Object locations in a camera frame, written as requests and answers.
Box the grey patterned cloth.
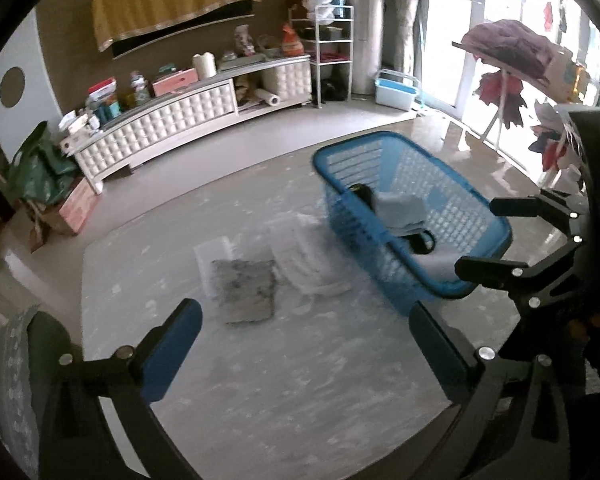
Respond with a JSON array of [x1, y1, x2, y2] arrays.
[[211, 259, 276, 325]]

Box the cardboard box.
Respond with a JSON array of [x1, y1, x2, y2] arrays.
[[44, 176, 100, 236]]

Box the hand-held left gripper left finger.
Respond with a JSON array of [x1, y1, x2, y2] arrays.
[[35, 299, 204, 480]]

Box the standing air conditioner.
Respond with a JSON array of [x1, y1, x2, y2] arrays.
[[347, 0, 385, 96]]

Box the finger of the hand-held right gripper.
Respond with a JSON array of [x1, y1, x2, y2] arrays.
[[454, 239, 589, 312], [490, 190, 589, 242]]

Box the pink box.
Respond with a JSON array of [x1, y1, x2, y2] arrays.
[[151, 67, 200, 97]]

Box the chair with grey cover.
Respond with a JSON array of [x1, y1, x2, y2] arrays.
[[0, 305, 83, 480]]

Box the white wire rack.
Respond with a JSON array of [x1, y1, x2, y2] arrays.
[[289, 4, 355, 109]]

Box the pink clothes pile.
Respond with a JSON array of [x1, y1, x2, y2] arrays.
[[462, 19, 564, 84]]

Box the white folded cloth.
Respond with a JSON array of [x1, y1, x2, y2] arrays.
[[270, 212, 354, 297]]

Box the clothes drying rack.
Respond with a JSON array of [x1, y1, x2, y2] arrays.
[[452, 19, 597, 187]]

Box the white jar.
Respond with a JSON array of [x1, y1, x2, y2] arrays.
[[192, 52, 217, 81]]

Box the black ring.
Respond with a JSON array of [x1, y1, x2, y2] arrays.
[[408, 230, 437, 256]]

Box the green plastic bag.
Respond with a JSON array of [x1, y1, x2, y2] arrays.
[[5, 121, 81, 206]]

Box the glass sliding door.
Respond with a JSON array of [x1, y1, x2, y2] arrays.
[[422, 0, 600, 181]]

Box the blue plastic basket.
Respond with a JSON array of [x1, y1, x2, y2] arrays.
[[312, 131, 512, 317]]

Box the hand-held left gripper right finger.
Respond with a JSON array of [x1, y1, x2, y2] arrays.
[[408, 301, 583, 480]]

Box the white paper roll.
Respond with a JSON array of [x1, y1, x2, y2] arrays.
[[237, 89, 281, 111]]

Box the blue and white bin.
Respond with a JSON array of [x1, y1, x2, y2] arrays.
[[375, 67, 422, 111]]

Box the light blue cloth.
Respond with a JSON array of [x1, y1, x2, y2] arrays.
[[371, 190, 432, 235]]

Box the white flat cloth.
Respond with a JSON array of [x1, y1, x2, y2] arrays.
[[194, 236, 242, 301]]

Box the orange bag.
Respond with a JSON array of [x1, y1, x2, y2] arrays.
[[280, 22, 305, 59]]

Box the white tv cabinet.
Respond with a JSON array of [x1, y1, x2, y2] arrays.
[[72, 55, 314, 196]]

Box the black television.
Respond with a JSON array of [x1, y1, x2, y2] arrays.
[[111, 0, 256, 60]]

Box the patterned curtain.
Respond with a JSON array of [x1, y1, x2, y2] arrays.
[[382, 0, 424, 79]]

